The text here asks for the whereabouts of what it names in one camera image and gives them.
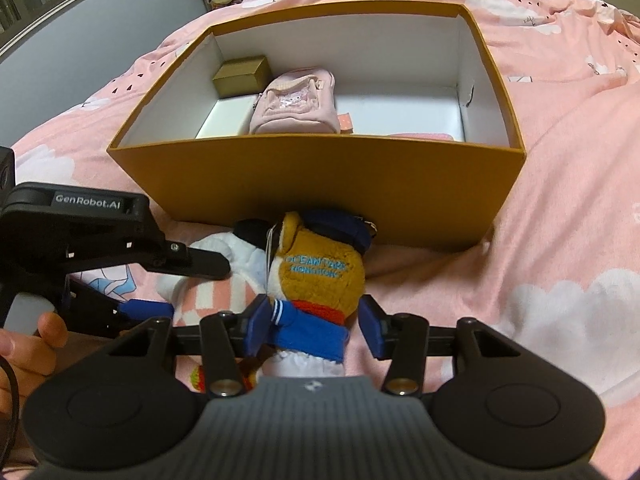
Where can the flat pink pouch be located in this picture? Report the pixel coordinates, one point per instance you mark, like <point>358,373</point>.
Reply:
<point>420,136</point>

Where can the brown plush sailor toy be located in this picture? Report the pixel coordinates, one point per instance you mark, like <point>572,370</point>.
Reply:
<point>320,270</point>

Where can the pink printed blanket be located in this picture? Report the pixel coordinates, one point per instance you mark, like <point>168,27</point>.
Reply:
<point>550,210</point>

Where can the pink mini backpack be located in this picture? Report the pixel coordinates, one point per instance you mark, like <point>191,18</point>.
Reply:
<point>290,110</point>

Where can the small white box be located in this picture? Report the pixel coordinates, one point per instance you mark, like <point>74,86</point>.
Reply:
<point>225,117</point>

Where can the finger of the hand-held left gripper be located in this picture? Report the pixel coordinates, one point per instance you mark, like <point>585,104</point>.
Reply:
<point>210,266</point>
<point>145,310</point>

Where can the small gold box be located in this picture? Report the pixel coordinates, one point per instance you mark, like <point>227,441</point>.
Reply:
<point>240,77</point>

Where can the person's left hand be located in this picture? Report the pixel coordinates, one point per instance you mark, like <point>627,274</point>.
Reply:
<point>30,355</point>

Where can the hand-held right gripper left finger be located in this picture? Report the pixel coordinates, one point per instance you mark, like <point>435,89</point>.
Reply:
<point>257,327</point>

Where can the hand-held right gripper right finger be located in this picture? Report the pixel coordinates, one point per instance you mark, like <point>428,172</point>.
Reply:
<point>372,327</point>

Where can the orange cardboard box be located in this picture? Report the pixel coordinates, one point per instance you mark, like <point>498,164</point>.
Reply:
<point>350,190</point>

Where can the red yellow crochet charm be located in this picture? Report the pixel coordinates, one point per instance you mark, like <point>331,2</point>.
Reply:
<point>200,377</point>

